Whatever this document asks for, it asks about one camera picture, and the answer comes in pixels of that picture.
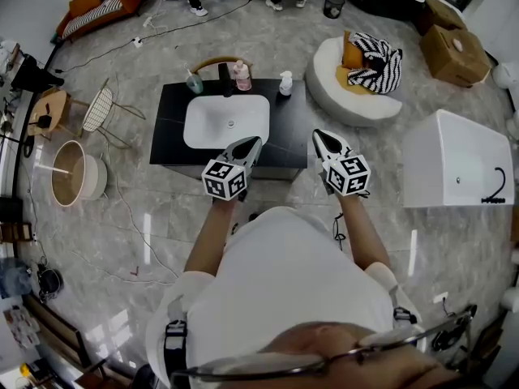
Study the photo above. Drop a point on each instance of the blue water jug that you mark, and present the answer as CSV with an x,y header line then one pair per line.
x,y
14,278

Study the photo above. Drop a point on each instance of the person's torso in white shirt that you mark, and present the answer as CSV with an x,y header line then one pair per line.
x,y
284,278

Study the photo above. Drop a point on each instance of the black round floor device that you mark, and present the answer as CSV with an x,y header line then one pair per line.
x,y
49,284

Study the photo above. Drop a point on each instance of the person's left forearm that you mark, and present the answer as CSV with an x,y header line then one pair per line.
x,y
211,237

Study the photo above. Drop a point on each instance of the striped sofa cushion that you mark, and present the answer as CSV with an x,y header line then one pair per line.
x,y
93,14

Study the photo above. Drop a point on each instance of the black fabric bag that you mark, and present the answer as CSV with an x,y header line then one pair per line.
x,y
32,77

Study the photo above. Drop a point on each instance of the pink soap bottle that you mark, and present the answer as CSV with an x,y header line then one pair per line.
x,y
243,77

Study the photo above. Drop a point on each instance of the small cardboard box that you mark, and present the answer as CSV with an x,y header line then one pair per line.
x,y
440,12

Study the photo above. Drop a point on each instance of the green soap bottle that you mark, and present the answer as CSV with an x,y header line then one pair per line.
x,y
194,82

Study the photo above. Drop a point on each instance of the black vanity counter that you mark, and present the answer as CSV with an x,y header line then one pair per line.
x,y
290,136

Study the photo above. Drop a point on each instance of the black mesh trash can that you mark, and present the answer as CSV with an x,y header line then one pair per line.
x,y
333,5

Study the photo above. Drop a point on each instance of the round wood-lined white tub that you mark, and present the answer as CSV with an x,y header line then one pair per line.
x,y
69,172

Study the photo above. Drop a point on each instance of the round wooden side table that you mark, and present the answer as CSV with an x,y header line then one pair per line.
x,y
52,103

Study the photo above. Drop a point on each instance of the thin-framed eyeglasses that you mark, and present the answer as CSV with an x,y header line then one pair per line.
x,y
263,365

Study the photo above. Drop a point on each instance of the white plastic bottle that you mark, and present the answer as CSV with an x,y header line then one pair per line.
x,y
285,85

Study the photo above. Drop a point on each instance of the curved wooden chair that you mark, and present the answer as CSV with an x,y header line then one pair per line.
x,y
211,60

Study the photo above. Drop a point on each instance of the dark wooden bench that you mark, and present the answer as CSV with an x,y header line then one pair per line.
x,y
61,330

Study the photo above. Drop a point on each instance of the white round beanbag chair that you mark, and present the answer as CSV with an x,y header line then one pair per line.
x,y
344,108

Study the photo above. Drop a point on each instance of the white sink basin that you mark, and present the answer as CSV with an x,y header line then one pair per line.
x,y
219,124

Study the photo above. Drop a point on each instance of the person's face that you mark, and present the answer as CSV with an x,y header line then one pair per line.
x,y
344,363

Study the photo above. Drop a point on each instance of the black white striped pillow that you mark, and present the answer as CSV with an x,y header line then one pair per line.
x,y
381,67

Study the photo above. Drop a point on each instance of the large cardboard box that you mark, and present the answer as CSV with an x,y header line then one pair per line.
x,y
454,55

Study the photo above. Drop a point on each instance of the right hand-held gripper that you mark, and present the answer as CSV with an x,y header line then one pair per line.
x,y
348,174

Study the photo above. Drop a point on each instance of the black hooked tub faucet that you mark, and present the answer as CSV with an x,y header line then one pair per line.
x,y
503,176

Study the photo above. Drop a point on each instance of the orange cushion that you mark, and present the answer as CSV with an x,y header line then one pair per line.
x,y
353,55

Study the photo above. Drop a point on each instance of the white power strip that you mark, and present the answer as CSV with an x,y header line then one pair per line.
x,y
138,42
440,297
148,22

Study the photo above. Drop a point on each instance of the person's right forearm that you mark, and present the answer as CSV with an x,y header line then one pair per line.
x,y
365,233

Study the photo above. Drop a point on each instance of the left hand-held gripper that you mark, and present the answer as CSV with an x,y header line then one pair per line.
x,y
223,178

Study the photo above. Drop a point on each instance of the white bathtub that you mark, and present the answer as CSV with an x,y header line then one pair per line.
x,y
454,152

